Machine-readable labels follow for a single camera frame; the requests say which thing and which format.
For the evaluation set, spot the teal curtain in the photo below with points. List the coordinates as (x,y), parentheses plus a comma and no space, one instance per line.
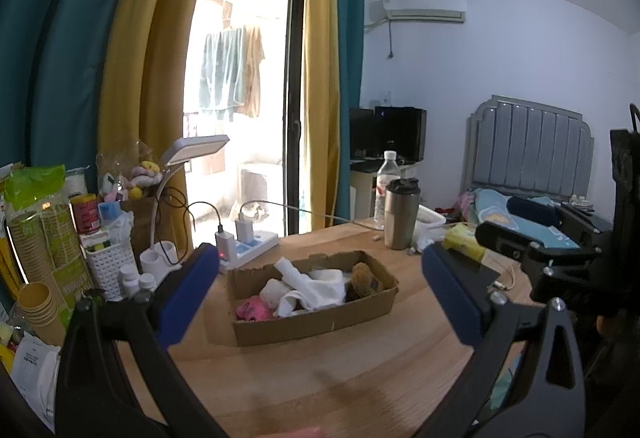
(65,67)
(352,42)

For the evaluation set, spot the hanging tan shirt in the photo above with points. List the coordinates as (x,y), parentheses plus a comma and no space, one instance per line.
(254,67)

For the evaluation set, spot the white outdoor unit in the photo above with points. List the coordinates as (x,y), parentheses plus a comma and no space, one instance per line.
(260,183)

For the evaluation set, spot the blue bed sheet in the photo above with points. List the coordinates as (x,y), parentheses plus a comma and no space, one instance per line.
(492,208)

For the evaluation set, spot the white air conditioner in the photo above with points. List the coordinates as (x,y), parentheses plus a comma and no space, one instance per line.
(420,5)

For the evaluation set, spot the white cabinet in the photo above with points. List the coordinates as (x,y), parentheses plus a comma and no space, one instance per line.
(362,193)

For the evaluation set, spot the black appliance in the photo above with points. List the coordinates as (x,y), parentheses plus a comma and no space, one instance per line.
(400,132)

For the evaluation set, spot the yellow pink plush toy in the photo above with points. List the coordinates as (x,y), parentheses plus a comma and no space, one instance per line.
(145,172)

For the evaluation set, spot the brown plush toy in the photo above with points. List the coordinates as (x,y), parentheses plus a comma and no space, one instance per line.
(362,278)

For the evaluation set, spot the white pill bottle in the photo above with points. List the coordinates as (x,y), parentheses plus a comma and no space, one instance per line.
(146,282)
(129,283)

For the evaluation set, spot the yellow sponge packet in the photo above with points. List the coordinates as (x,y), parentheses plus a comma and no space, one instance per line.
(462,240)

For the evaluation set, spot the stack of paper cups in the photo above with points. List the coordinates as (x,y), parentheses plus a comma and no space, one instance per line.
(42,313)

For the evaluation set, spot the clear water bottle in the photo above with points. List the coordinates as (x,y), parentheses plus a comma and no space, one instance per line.
(385,178)

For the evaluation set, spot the white power strip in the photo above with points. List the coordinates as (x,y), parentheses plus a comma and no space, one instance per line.
(260,243)

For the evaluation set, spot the white desk lamp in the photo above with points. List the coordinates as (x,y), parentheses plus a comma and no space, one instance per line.
(200,147)

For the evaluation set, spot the yellow curtain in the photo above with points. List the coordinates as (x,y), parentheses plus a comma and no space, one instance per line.
(322,67)
(150,67)

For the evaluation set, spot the hanging teal towel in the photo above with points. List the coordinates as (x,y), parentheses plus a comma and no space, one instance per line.
(220,72)

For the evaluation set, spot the brown paper bag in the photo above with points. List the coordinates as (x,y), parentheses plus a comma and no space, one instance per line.
(140,223)

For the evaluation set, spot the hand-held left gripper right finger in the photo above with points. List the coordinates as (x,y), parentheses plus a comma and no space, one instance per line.
(452,298)

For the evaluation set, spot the white knitted sock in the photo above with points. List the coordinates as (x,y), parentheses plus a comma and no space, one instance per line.
(274,292)
(310,293)

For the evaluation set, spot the grey upholstered headboard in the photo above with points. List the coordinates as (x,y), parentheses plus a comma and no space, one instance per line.
(530,147)

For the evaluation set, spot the grey flat box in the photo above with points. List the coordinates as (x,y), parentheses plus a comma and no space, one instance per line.
(480,275)

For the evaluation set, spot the cardboard box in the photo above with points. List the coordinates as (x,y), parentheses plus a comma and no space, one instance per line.
(310,328)

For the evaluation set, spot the white plastic container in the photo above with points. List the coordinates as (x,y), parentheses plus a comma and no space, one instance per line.
(430,218)

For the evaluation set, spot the steel tumbler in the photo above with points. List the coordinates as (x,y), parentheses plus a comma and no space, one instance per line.
(400,223)

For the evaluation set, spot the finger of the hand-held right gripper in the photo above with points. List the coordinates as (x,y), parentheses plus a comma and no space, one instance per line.
(535,213)
(505,240)

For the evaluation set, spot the green pack of cups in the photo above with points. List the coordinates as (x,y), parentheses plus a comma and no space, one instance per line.
(45,238)

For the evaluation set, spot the white perforated basket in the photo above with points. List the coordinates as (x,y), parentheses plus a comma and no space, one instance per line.
(107,273)

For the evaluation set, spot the red can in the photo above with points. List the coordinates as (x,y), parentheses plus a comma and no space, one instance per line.
(86,215)

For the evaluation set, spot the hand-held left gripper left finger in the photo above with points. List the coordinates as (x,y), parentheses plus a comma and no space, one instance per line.
(187,298)

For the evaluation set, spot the white paper packet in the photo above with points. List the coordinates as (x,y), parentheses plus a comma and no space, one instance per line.
(35,368)

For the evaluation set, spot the black door frame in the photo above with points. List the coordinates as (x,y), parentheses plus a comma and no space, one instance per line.
(295,67)

